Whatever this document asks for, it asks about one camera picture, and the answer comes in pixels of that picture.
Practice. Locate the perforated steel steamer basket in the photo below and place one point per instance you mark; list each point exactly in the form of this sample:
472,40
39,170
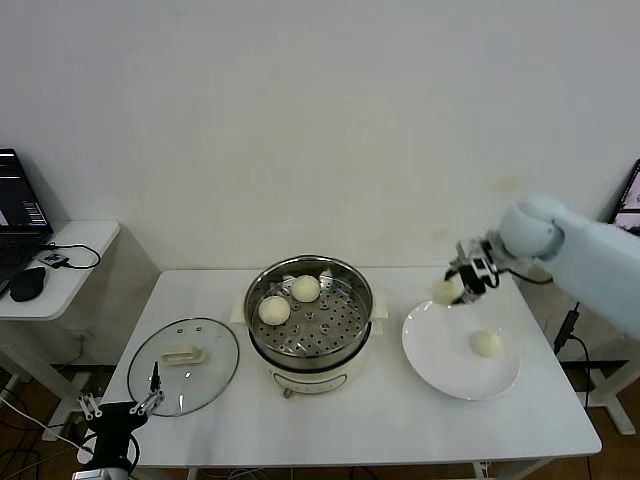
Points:
325,325

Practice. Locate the black laptop with dark screen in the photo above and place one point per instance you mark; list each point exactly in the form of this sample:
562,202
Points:
20,200

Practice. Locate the small black usb adapter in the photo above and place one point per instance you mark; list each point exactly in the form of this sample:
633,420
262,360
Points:
54,260

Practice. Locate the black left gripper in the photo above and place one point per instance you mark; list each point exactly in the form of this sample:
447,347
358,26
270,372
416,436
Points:
112,425

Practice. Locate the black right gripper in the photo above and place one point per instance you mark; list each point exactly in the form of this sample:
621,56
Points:
475,280

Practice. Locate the round white plate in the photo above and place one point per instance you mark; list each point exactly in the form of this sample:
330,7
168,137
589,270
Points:
440,350

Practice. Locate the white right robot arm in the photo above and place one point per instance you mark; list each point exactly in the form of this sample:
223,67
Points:
590,260

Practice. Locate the white steamed baozi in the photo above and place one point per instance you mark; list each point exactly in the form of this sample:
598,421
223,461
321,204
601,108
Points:
274,310
485,344
305,289
444,292

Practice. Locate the white side desk with label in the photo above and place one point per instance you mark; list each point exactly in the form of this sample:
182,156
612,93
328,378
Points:
612,400

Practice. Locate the white side desk with mouse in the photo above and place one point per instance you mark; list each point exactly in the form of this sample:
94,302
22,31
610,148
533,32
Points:
75,280

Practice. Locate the black laptop with bright screen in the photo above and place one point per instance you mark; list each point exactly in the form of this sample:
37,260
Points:
629,200

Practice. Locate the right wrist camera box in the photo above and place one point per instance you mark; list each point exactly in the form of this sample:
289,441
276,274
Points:
472,252

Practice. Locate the black computer mouse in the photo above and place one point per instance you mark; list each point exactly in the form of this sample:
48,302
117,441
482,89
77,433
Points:
27,285

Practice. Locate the cream electric cooking pot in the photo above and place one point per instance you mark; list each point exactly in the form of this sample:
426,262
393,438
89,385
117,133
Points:
310,380

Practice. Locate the round glass pot lid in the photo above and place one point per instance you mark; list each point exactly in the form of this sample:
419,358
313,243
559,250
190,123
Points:
200,385

